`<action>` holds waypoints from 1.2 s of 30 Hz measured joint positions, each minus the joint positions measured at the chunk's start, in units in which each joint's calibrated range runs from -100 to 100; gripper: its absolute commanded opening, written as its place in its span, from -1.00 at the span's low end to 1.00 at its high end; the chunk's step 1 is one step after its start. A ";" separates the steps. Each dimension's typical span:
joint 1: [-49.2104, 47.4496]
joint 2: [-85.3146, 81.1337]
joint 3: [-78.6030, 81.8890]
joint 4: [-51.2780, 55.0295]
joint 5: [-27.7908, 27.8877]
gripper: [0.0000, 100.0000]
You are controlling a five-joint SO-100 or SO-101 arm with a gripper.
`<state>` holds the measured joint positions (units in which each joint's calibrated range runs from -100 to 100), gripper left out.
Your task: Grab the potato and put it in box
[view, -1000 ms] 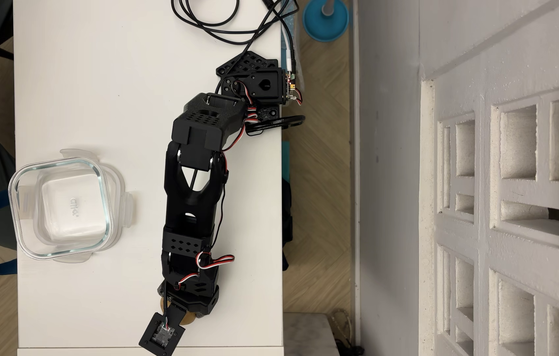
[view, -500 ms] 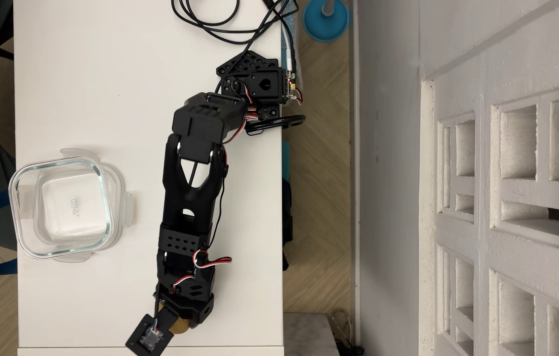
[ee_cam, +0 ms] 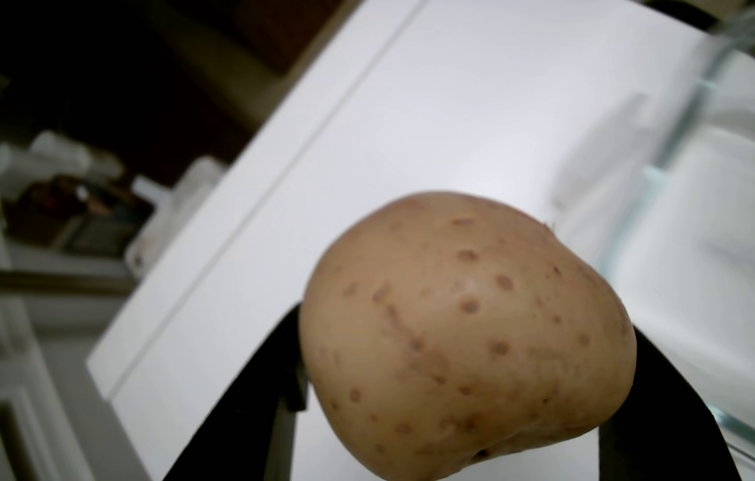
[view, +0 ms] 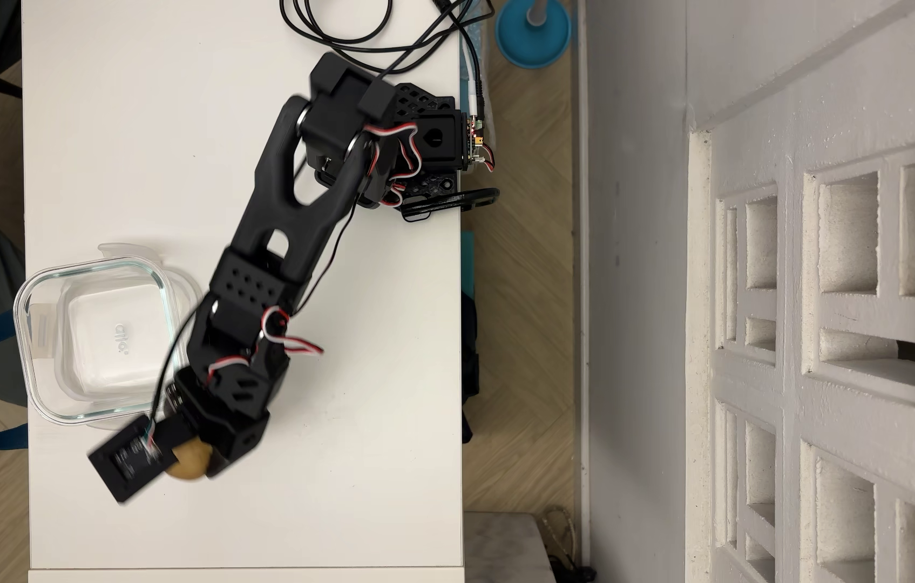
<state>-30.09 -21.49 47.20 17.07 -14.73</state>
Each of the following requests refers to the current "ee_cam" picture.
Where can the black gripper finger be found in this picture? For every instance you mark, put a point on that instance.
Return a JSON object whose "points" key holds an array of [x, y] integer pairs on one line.
{"points": [[664, 427], [243, 421]]}

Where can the small tan potato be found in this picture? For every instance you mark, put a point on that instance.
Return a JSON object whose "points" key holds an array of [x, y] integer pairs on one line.
{"points": [[464, 341]]}

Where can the clear glass food container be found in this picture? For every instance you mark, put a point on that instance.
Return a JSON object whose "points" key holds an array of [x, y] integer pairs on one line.
{"points": [[678, 127]]}

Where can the blurred white bottles clutter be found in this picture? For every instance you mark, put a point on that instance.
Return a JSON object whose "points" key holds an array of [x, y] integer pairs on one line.
{"points": [[63, 153]]}

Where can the brown wooden cabinet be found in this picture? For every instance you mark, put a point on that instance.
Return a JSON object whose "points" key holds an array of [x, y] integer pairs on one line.
{"points": [[284, 33]]}

